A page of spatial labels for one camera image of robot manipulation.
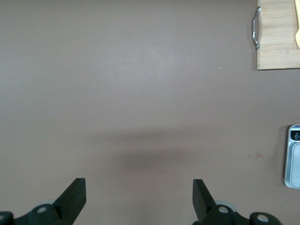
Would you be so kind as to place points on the yellow plastic fork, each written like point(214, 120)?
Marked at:
point(298, 37)

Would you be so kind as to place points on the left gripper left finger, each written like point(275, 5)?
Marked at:
point(68, 206)

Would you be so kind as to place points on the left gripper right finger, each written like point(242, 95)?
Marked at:
point(204, 206)

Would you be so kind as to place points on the silver digital kitchen scale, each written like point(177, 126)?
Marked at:
point(294, 164)

